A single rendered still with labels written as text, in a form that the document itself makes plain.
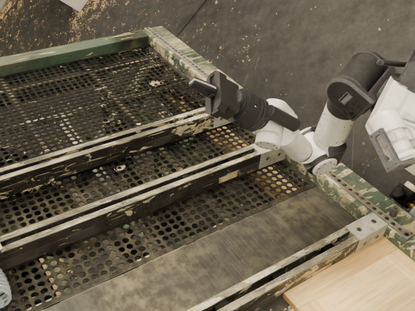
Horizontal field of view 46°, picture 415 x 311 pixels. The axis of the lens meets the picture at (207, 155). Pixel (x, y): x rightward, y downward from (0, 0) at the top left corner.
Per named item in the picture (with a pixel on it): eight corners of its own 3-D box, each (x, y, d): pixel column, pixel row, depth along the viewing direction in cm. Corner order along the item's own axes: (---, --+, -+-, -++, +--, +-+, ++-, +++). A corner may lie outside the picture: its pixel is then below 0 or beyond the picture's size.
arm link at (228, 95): (224, 61, 114) (260, 82, 121) (198, 82, 120) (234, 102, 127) (226, 103, 107) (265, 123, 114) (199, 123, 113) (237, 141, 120)
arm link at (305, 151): (269, 131, 136) (294, 154, 152) (284, 160, 131) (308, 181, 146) (301, 110, 133) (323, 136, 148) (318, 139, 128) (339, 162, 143)
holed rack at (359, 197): (412, 236, 146) (413, 235, 145) (406, 240, 144) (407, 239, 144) (149, 28, 250) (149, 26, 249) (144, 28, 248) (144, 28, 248)
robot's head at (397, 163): (409, 120, 102) (385, 124, 98) (428, 157, 99) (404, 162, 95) (387, 134, 107) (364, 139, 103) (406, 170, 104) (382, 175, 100)
